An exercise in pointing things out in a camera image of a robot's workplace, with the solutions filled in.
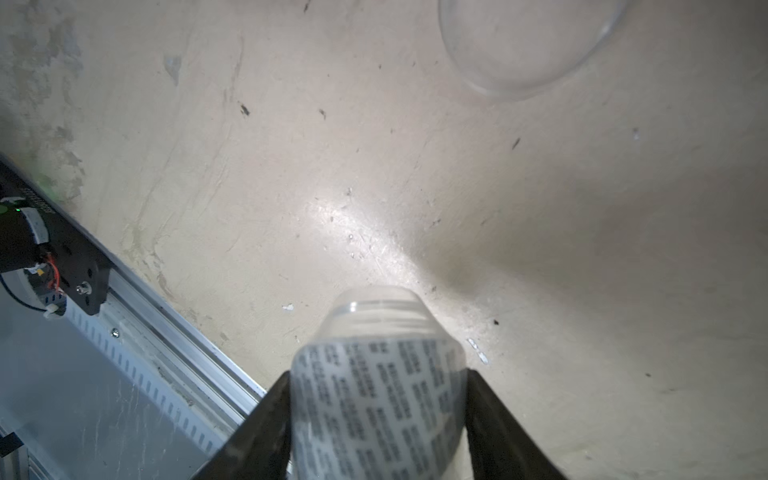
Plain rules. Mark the clear large jar lid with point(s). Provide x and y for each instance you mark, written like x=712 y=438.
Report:
x=515 y=49

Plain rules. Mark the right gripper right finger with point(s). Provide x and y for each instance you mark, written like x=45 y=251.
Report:
x=499 y=446

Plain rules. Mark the aluminium front rail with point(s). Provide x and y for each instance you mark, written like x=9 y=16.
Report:
x=134 y=391

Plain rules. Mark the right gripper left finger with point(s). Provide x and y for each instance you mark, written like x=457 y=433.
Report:
x=260 y=448

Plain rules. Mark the patterned white jar lid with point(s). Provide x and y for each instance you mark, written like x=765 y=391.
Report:
x=379 y=392

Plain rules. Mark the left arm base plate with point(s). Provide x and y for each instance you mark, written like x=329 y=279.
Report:
x=36 y=234

